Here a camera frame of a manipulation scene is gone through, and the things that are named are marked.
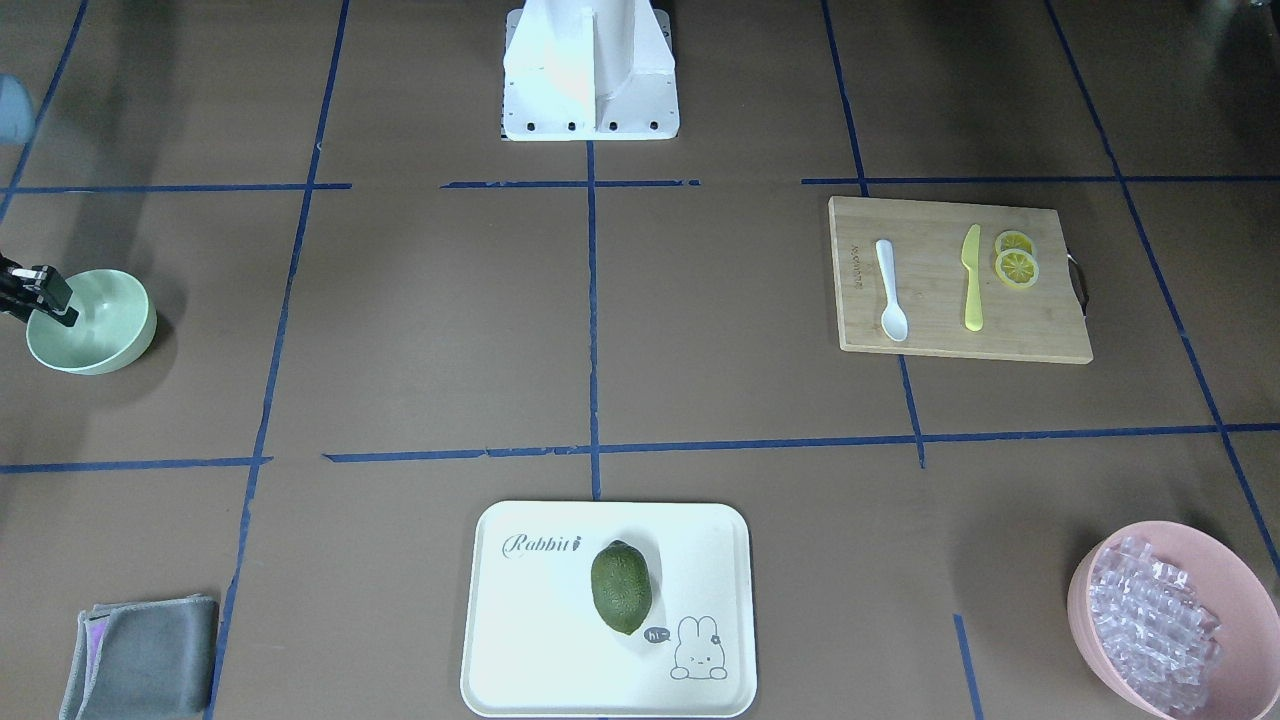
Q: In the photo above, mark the white rabbit tray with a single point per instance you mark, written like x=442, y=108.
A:
x=534, y=645

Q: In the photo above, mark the grey folded cloth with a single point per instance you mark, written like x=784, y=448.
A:
x=143, y=660

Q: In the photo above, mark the clear ice cubes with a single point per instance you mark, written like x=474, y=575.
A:
x=1153, y=628

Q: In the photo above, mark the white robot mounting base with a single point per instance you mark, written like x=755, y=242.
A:
x=589, y=71

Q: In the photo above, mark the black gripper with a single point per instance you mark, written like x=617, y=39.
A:
x=40, y=289

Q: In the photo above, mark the pink bowl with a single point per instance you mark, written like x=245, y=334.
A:
x=1246, y=683

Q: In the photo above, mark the light green bowl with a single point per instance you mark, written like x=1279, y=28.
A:
x=116, y=323

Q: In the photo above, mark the metal cutting board handle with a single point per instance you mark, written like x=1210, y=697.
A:
x=1077, y=278

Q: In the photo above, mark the green avocado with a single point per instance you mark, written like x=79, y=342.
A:
x=621, y=588

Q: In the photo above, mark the white plastic spoon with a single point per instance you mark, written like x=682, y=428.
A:
x=894, y=321

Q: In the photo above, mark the yellow plastic knife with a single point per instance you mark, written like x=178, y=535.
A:
x=970, y=251

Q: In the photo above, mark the bamboo cutting board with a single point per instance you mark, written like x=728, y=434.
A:
x=1041, y=325

